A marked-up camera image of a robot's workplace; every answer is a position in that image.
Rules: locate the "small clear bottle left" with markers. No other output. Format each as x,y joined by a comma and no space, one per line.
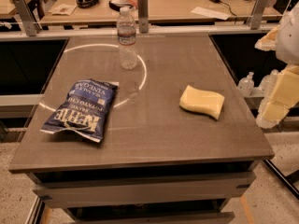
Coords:
246,84

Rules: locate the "grey metal bracket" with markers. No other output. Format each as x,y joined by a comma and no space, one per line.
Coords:
29,22
255,19
143,17

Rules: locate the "small clear bottle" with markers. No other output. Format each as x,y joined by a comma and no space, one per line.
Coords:
266,81
246,84

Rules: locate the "blue kettle chip bag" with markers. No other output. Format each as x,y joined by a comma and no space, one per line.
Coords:
84,110

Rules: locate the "small clear bottle right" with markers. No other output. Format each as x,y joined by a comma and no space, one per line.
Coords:
266,81

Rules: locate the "grey drawer cabinet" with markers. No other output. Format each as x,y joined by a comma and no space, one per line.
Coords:
157,194

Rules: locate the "grey metal bracket left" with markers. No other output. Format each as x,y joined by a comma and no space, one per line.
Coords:
29,22

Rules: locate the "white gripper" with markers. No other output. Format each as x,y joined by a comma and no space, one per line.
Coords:
288,41

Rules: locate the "grey metal bracket middle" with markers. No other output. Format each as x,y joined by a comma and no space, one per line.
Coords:
143,17

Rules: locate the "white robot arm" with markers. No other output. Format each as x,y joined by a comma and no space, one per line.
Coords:
281,92

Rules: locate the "yellow sponge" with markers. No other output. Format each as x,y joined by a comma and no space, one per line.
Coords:
200,101

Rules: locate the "paper card on desk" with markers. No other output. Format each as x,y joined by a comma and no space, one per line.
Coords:
63,9

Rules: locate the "clear plastic water bottle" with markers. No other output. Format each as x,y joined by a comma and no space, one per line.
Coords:
126,32

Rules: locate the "white paper sheet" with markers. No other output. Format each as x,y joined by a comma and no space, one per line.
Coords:
210,13

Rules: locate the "grey metal bracket right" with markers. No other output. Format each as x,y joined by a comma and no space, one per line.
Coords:
255,19

